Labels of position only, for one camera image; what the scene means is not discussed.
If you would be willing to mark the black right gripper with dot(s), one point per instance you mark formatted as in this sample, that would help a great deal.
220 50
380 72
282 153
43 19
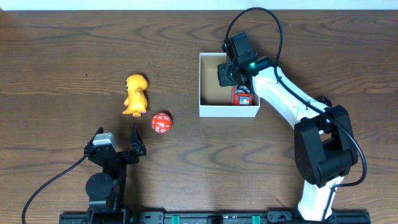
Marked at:
224 74

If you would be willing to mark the red ball with white letters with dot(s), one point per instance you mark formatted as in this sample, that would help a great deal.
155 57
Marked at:
161 123

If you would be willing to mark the white cardboard box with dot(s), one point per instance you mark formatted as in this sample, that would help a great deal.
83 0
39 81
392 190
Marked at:
214 100

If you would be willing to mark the orange dinosaur toy figure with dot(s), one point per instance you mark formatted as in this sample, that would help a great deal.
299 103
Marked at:
136 101

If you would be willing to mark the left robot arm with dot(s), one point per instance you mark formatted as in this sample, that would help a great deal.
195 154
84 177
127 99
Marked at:
106 188

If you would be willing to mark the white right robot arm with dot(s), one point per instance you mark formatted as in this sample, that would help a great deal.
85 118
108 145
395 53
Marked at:
324 145

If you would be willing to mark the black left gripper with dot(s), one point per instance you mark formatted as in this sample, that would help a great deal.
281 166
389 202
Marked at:
118 156

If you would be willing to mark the red toy robot car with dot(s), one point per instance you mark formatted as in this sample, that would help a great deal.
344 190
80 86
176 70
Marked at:
241 96

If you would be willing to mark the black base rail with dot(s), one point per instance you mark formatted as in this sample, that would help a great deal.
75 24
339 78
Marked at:
186 217

